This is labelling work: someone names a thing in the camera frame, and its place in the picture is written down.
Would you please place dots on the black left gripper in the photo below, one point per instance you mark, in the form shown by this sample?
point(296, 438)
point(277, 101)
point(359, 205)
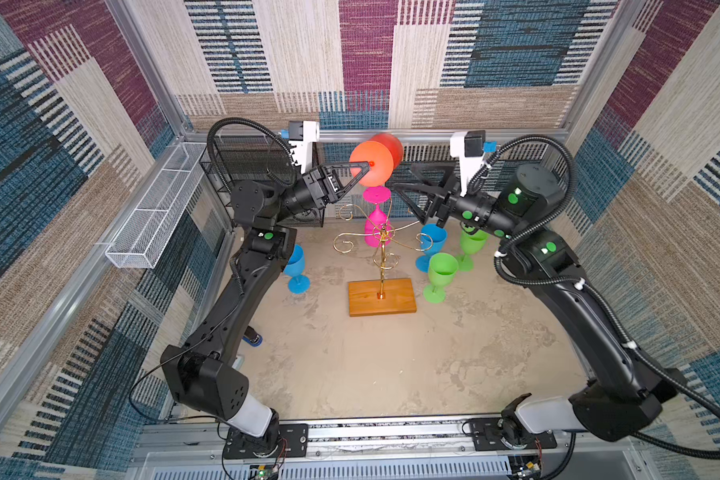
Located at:
point(321, 189)

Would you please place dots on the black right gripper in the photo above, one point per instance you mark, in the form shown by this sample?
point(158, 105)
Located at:
point(436, 203)

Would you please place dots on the red wine glass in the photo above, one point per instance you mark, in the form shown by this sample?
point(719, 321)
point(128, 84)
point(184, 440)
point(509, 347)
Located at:
point(384, 153)

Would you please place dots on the blue wine glass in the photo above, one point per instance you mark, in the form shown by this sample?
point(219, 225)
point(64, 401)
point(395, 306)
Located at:
point(432, 239)
point(298, 283)

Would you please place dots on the pink wine glass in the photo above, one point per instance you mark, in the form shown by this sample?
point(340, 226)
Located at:
point(376, 196)

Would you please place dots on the green wine glass front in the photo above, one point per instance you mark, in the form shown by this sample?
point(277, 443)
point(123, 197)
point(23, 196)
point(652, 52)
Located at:
point(471, 242)

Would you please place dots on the green wine glass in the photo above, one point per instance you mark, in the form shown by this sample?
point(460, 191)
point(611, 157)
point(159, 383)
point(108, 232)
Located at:
point(471, 242)
point(441, 273)

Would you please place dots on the green wine glass back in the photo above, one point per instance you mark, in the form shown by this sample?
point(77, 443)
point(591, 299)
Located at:
point(441, 273)

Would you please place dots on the blue wine glass front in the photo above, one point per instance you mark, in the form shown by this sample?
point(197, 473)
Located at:
point(298, 283)

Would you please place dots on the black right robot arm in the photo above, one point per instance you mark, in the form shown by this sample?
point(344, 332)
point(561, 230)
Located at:
point(627, 387)

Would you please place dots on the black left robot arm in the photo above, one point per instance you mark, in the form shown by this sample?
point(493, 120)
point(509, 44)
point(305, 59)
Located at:
point(199, 373)

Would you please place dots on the wooden rack base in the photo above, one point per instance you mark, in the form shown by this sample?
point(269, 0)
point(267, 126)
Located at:
point(376, 297)

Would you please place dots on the black mesh shelf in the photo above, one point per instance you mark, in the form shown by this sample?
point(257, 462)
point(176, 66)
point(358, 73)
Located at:
point(259, 181)

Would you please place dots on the blue stapler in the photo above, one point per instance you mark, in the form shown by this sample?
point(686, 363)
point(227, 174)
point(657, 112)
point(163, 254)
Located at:
point(252, 337)

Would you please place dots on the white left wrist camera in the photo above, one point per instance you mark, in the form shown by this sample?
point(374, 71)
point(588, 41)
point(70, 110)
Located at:
point(302, 137)

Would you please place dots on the gold wire glass rack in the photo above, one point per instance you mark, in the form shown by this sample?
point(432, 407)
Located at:
point(383, 258)

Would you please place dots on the white mesh wall basket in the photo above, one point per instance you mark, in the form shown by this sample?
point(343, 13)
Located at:
point(141, 241)

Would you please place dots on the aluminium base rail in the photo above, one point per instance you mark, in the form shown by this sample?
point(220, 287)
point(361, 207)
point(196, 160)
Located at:
point(408, 447)

